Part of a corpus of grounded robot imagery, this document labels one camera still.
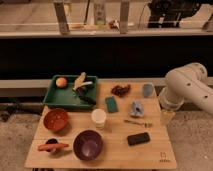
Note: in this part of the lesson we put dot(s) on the metal fork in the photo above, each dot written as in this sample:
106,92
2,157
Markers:
146,125

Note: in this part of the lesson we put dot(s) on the dark red grapes bunch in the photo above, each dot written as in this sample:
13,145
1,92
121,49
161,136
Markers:
121,91

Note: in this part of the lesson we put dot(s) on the green plastic tray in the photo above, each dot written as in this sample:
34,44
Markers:
66,97

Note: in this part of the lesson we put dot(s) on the black eraser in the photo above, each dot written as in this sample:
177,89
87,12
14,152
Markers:
138,139

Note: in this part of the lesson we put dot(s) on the blue cup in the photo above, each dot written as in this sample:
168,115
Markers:
147,90

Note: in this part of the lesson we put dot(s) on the white paper cup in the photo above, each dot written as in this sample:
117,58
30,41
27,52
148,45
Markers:
98,117

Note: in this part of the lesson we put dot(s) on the wooden folding table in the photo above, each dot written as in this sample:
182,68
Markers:
117,154

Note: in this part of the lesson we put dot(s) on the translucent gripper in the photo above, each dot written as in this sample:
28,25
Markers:
166,116

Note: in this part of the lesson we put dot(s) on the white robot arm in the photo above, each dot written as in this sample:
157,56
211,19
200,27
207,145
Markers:
185,83

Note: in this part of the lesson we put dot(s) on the corn cob toy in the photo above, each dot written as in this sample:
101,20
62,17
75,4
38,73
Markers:
80,81

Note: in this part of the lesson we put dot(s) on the orange fruit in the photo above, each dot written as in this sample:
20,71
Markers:
61,82

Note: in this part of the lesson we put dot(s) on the green sponge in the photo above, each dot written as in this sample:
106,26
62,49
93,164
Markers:
111,104

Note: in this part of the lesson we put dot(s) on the small black cup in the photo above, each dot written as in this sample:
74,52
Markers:
51,141

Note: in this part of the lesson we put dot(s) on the purple bowl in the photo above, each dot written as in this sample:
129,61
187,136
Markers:
88,145

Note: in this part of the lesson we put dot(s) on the black handled tool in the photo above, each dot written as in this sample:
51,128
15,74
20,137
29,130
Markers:
83,97

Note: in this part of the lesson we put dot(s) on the red-brown bowl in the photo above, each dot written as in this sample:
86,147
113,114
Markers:
56,120

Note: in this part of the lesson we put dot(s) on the orange carrot toy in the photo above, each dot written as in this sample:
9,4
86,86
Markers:
46,147

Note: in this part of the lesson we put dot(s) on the crumpled blue cloth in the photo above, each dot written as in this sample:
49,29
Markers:
137,109

